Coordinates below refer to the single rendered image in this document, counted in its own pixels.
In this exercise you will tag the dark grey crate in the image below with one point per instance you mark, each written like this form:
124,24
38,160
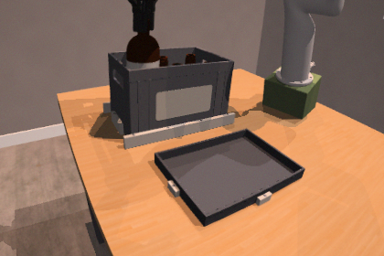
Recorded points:
153,98

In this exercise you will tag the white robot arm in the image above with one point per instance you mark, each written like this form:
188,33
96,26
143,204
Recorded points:
298,38

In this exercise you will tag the brown glass bottle with white label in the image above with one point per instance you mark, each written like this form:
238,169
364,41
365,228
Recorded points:
142,51

